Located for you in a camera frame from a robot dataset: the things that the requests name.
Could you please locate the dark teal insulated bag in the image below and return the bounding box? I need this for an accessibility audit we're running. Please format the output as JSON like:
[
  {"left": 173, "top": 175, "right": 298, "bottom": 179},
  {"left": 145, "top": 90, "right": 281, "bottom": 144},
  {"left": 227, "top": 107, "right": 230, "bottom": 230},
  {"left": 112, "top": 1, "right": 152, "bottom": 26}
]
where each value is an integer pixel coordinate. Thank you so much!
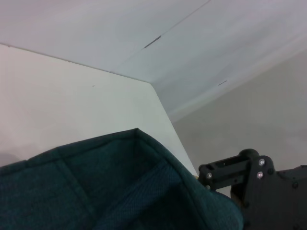
[{"left": 0, "top": 128, "right": 245, "bottom": 230}]

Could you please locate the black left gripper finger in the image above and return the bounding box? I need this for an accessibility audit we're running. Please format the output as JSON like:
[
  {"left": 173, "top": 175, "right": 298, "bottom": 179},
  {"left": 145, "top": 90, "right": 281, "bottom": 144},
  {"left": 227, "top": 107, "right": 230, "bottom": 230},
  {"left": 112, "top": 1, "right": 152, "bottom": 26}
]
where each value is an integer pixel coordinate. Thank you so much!
[{"left": 198, "top": 148, "right": 277, "bottom": 230}]

